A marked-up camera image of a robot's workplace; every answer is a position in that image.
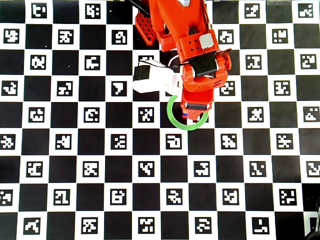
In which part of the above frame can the green flat ring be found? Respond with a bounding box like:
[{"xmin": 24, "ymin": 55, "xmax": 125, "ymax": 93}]
[{"xmin": 166, "ymin": 94, "xmax": 210, "ymax": 132}]

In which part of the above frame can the black tripod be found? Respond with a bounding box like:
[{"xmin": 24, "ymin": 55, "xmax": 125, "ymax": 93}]
[{"xmin": 304, "ymin": 196, "xmax": 320, "ymax": 240}]

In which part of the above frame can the small grey box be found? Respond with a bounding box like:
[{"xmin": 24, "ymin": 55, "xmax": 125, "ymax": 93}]
[{"xmin": 199, "ymin": 33, "xmax": 215, "ymax": 49}]

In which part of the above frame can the black white marker checkerboard mat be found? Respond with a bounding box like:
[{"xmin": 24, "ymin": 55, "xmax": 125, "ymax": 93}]
[{"xmin": 0, "ymin": 0, "xmax": 320, "ymax": 240}]

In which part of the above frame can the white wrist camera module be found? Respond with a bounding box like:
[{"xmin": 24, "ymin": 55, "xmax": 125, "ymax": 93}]
[{"xmin": 131, "ymin": 59, "xmax": 182, "ymax": 95}]

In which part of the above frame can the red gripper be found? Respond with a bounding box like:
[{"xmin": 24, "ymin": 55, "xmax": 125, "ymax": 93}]
[{"xmin": 179, "ymin": 90, "xmax": 214, "ymax": 124}]

